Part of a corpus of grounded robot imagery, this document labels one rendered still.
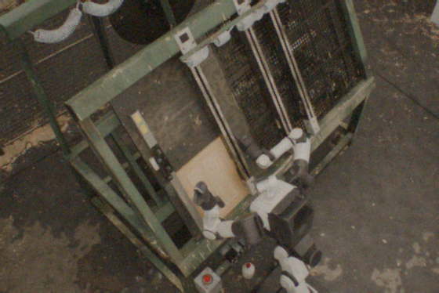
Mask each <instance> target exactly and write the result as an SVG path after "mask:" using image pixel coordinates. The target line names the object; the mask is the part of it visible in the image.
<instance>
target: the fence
mask: <svg viewBox="0 0 439 293"><path fill-rule="evenodd" d="M135 114H139V116H140V119H141V120H142V121H141V122H139V124H137V122H136V120H135V119H134V117H133V116H134V115H135ZM128 116H129V119H130V120H131V121H132V123H133V125H134V126H135V128H136V130H137V131H138V132H139V134H140V137H142V139H143V141H144V143H145V144H146V146H147V148H148V150H150V152H151V155H152V156H153V157H154V159H155V160H156V157H155V155H154V153H153V151H152V150H151V148H152V147H153V146H155V144H156V143H157V142H156V141H155V138H154V137H153V135H152V134H151V132H150V129H149V128H148V127H147V125H146V123H145V122H144V120H143V118H142V116H141V115H140V112H139V111H138V110H134V111H133V112H132V113H130V114H128ZM143 124H144V125H145V127H146V128H147V131H148V132H146V133H143V132H142V130H141V129H140V126H141V125H143ZM158 166H159V168H161V171H162V173H163V174H164V175H165V177H166V176H167V174H166V173H165V171H164V169H163V168H162V167H161V165H158ZM172 175H173V180H171V181H168V182H170V183H171V184H172V186H173V188H174V190H175V191H176V192H175V193H176V195H177V197H178V198H179V199H180V202H181V204H182V205H183V206H184V207H185V209H186V210H187V213H188V215H189V216H190V217H191V218H192V220H193V222H194V224H195V226H196V227H197V228H198V231H199V233H201V235H202V236H203V237H204V238H206V237H205V235H204V234H203V233H204V231H205V230H204V223H203V218H202V217H201V216H200V214H199V213H198V210H197V209H196V207H195V205H194V204H193V202H192V200H191V198H190V197H189V195H188V194H187V192H186V190H185V188H184V187H183V185H182V184H181V182H180V180H179V178H178V177H177V175H176V174H175V172H174V171H173V173H172Z"/></svg>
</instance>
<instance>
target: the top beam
mask: <svg viewBox="0 0 439 293"><path fill-rule="evenodd" d="M236 12H237V10H236V8H235V6H234V3H233V0H217V1H215V2H213V3H212V4H211V5H209V6H207V7H205V8H204V9H203V10H201V11H200V12H198V13H196V14H194V16H191V17H190V18H189V19H188V20H186V21H183V22H182V23H181V24H180V25H178V27H174V28H173V29H172V30H171V31H168V32H167V33H166V34H164V35H163V36H161V37H160V38H158V39H157V40H155V41H154V42H152V43H150V44H149V45H148V46H147V47H146V48H143V49H142V50H140V51H139V52H138V53H137V54H134V55H133V56H132V57H130V58H129V59H127V60H126V61H124V62H123V63H122V64H120V65H119V66H116V68H114V69H113V70H111V71H110V72H107V73H106V74H105V75H104V76H103V77H101V78H99V79H97V80H96V81H95V82H93V83H92V84H91V85H89V86H87V88H85V89H83V90H82V91H80V92H79V93H78V94H77V95H75V96H73V97H72V98H70V99H69V100H68V101H67V102H65V103H64V106H65V107H66V108H67V110H68V112H69V113H70V114H71V116H72V117H73V119H75V120H76V121H83V120H85V118H87V117H88V116H89V115H91V114H93V113H94V111H96V110H99V109H100V108H101V107H102V106H103V105H104V104H106V103H108V102H109V101H110V100H112V99H113V98H114V97H116V96H117V95H119V93H121V92H124V91H125V90H126V89H127V88H128V87H129V86H131V85H133V84H135V83H136V81H138V80H140V79H141V78H142V77H144V76H145V75H147V74H149V73H150V72H152V70H153V69H154V68H156V67H158V66H159V65H161V64H162V63H164V62H165V61H166V60H168V59H170V57H171V56H175V55H176V54H177V53H178V52H179V51H181V50H180V47H179V46H178V45H177V43H176V40H175V37H174V36H175V35H176V34H177V33H179V32H180V31H182V30H183V29H185V28H186V27H188V29H189V31H190V32H191V34H192V35H193V37H194V40H197V39H199V38H200V37H201V36H202V35H203V34H205V33H206V32H208V31H210V30H212V29H213V28H214V27H215V26H216V25H219V24H220V23H222V22H223V21H224V20H226V19H227V18H228V17H229V16H232V15H234V13H236Z"/></svg>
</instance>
